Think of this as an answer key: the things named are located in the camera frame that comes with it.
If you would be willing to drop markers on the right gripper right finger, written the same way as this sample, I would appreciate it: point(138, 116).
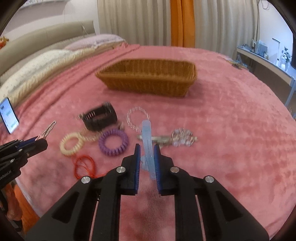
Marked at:
point(204, 209)

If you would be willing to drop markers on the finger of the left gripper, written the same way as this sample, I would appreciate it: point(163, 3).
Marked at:
point(30, 138)
point(40, 146)

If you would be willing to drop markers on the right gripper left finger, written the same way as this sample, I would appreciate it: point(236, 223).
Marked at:
point(90, 210)

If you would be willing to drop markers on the silver hair clip pink star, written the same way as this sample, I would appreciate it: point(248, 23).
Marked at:
point(46, 132)

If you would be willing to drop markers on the black smart watch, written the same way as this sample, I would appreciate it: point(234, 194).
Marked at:
point(99, 118)

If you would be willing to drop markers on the light blue hair clip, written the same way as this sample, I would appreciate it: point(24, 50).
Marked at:
point(148, 158)

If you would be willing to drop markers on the smartphone with lit screen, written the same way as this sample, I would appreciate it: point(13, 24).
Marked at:
point(8, 116)

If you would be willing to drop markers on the beige quilt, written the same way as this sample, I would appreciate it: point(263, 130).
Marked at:
point(29, 86)

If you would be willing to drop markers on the white floral pillow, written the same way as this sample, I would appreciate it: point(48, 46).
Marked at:
point(32, 67)

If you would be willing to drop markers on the pink fleece blanket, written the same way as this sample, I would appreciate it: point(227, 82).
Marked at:
point(229, 125)

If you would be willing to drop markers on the silver metal hair clip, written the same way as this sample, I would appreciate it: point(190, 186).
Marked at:
point(161, 140)

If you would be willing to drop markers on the beige padded headboard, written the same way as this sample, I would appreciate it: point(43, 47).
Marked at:
point(23, 49)

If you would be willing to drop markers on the pink pillow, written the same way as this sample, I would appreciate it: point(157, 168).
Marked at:
point(94, 41)

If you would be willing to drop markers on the brown wicker basket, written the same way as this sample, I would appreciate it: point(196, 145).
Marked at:
point(171, 78)

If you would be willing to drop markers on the items on bed edge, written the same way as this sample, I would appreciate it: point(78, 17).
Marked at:
point(236, 63)

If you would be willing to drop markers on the white desk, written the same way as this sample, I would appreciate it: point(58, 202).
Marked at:
point(289, 79)

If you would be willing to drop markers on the white desk lamp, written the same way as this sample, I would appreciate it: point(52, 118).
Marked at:
point(278, 51)

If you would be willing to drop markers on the small plant in vase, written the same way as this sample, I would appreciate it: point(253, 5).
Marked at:
point(285, 59)

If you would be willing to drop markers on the beige curtain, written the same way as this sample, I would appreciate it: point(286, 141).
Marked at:
point(220, 26)

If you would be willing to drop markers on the orange curtain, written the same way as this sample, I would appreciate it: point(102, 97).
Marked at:
point(182, 23)

